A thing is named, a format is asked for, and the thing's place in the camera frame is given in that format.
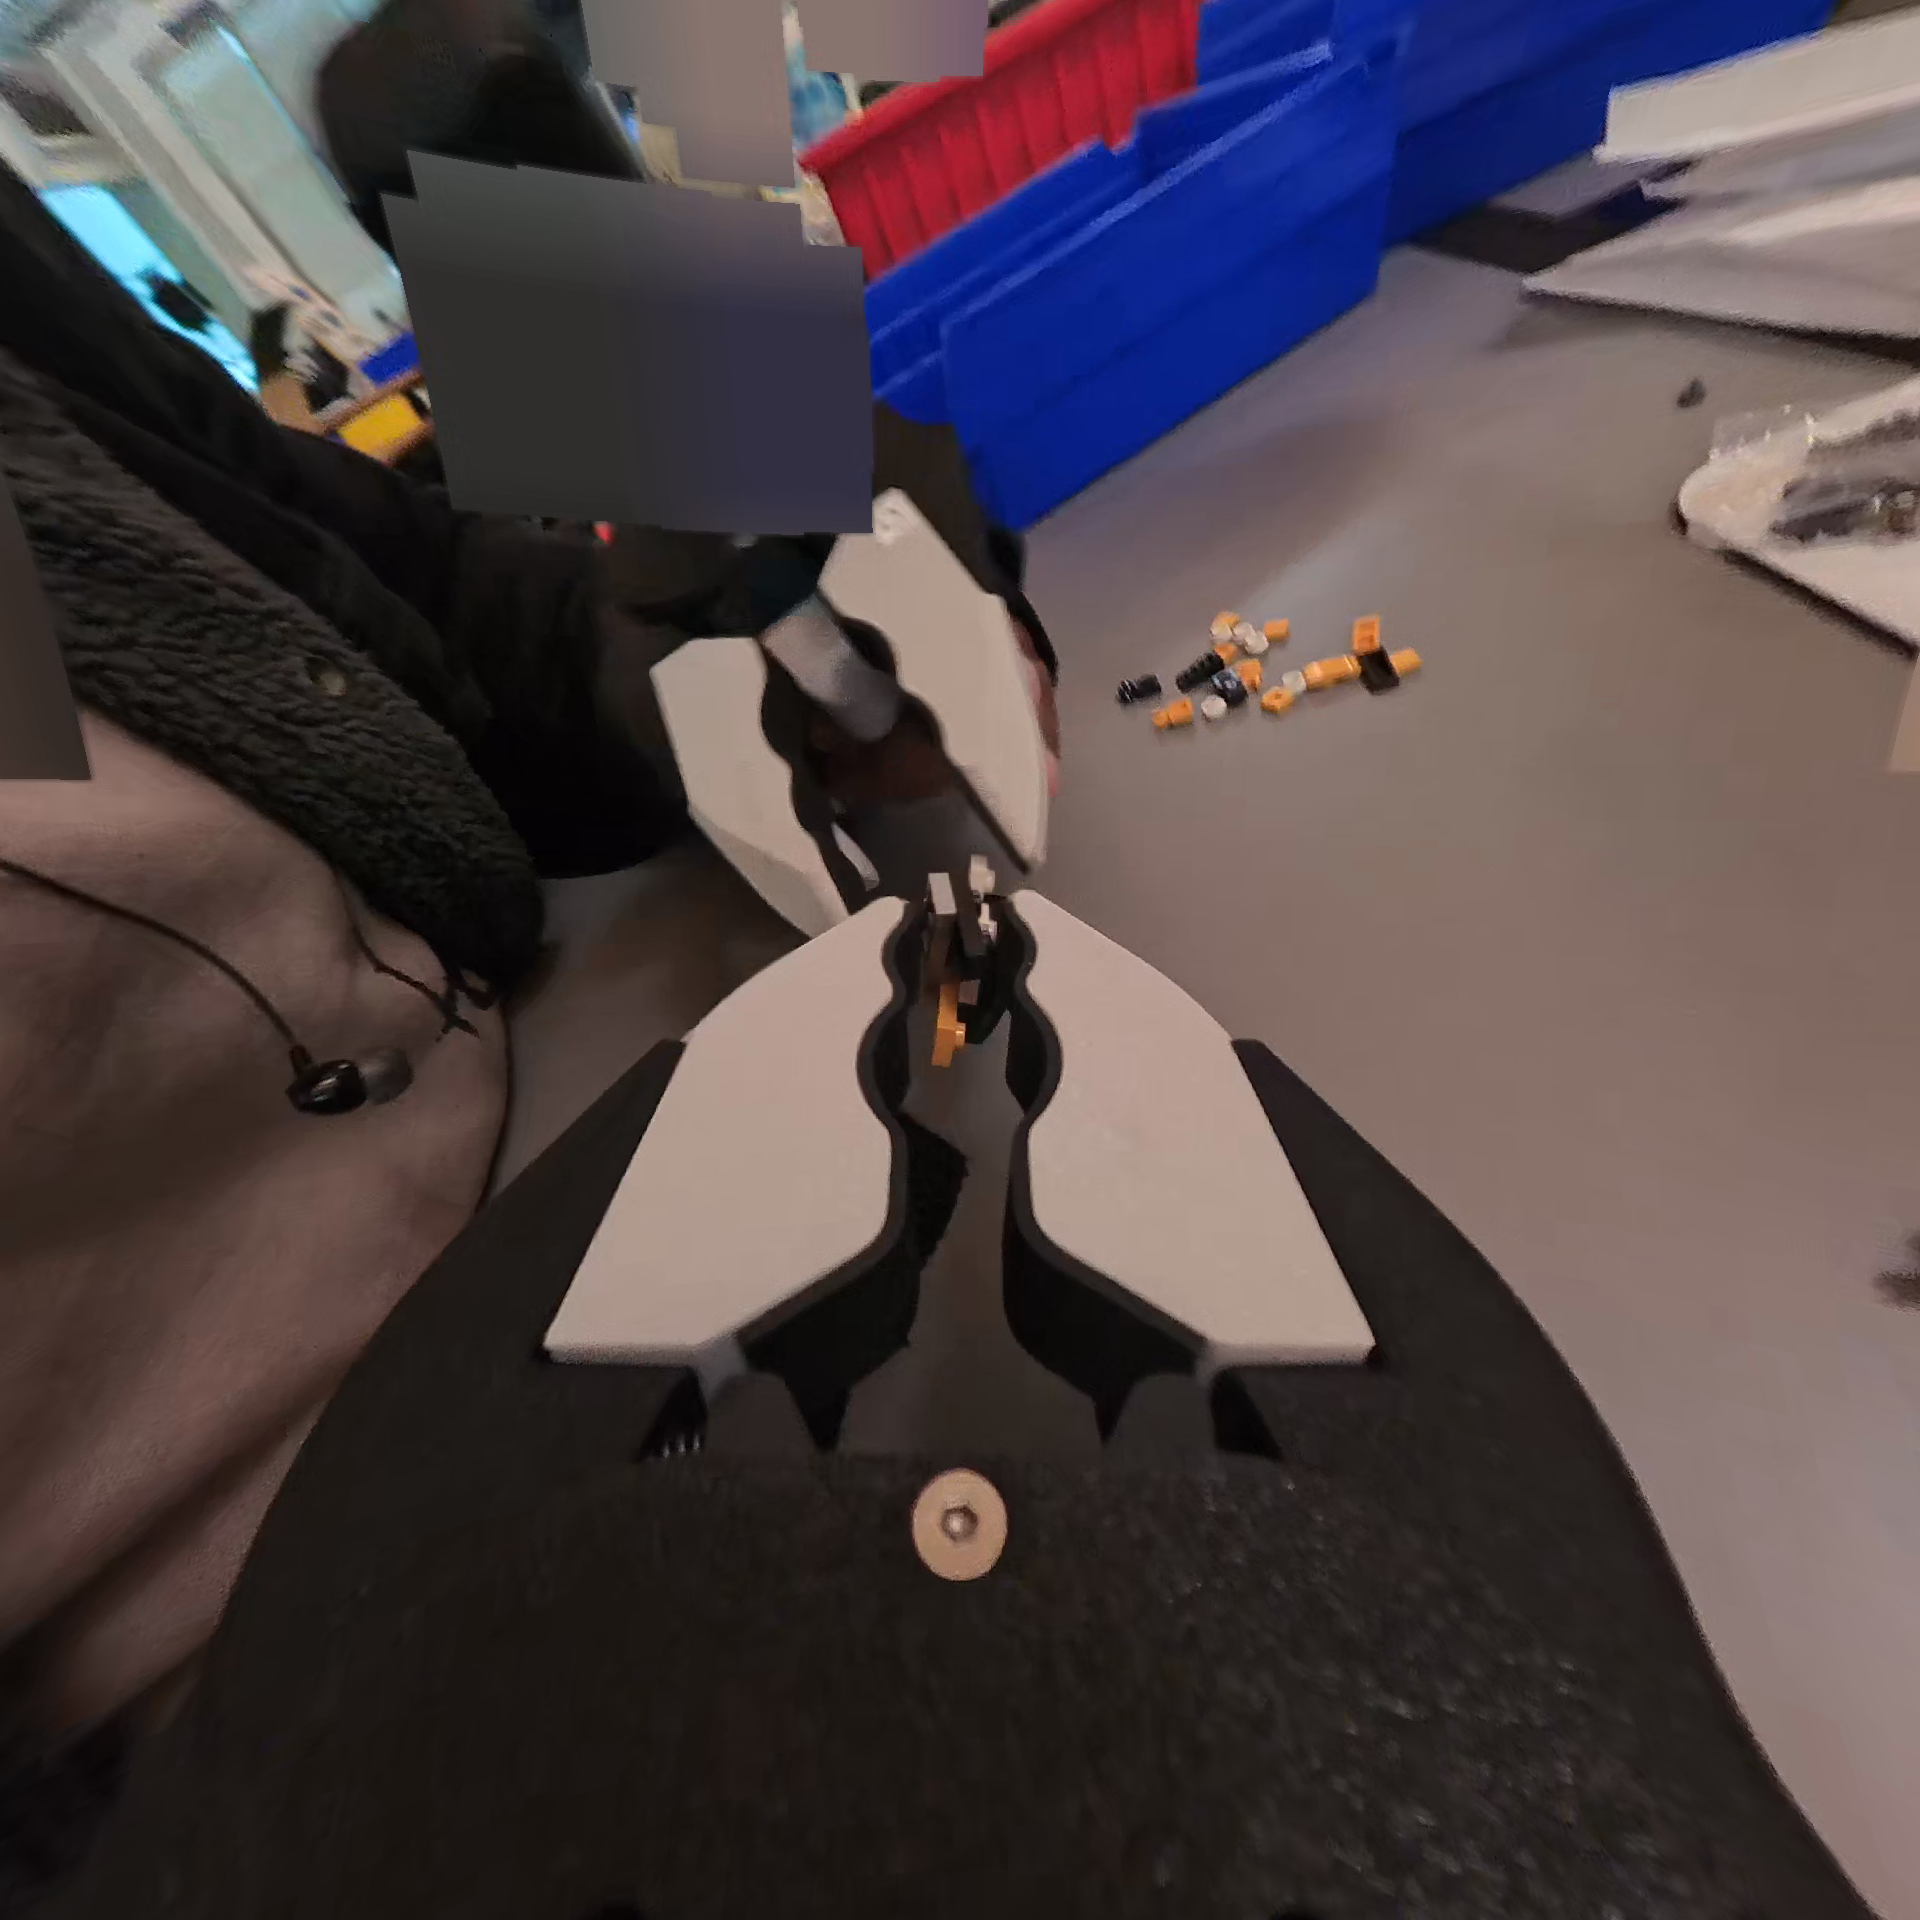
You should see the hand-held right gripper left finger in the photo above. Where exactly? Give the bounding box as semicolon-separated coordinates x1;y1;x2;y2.
543;895;965;1377

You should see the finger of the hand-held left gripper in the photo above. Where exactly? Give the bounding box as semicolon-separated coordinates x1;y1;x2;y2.
816;486;1052;876
652;638;875;938

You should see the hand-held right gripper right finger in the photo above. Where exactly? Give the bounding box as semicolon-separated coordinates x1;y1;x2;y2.
997;886;1376;1373

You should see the small lego assembly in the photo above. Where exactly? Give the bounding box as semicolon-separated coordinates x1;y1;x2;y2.
902;854;1010;1069

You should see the person's left forearm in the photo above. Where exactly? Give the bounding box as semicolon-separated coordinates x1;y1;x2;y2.
224;375;819;879

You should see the pile of loose lego pieces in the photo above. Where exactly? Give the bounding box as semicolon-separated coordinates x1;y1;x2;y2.
1118;613;1424;733

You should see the person's left hand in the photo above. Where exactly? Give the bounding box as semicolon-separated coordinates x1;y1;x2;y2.
1020;591;1066;804

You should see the blue plastic bin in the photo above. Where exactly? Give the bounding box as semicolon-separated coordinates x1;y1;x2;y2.
1199;0;1343;72
866;46;1403;530
1335;0;1839;244

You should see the background desk with clutter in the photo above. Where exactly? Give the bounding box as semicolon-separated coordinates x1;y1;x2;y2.
256;298;436;458

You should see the red plastic bin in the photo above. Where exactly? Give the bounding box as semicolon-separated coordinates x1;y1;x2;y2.
803;0;1203;278

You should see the beige shirt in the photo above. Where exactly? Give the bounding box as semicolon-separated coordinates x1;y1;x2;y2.
0;703;519;1770

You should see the white paper under bag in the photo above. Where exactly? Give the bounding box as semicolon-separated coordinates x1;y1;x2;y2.
1680;495;1920;648

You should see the white paper sheet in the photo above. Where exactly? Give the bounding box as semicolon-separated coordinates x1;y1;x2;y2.
1523;165;1920;346
1597;46;1920;166

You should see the clear bag of black pieces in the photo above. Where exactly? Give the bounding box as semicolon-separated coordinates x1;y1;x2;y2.
1671;375;1920;549

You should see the black drawstring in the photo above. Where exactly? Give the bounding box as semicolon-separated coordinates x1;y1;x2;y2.
352;914;495;1040

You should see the black earphone with cable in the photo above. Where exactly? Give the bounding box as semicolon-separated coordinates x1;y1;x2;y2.
0;856;419;1114

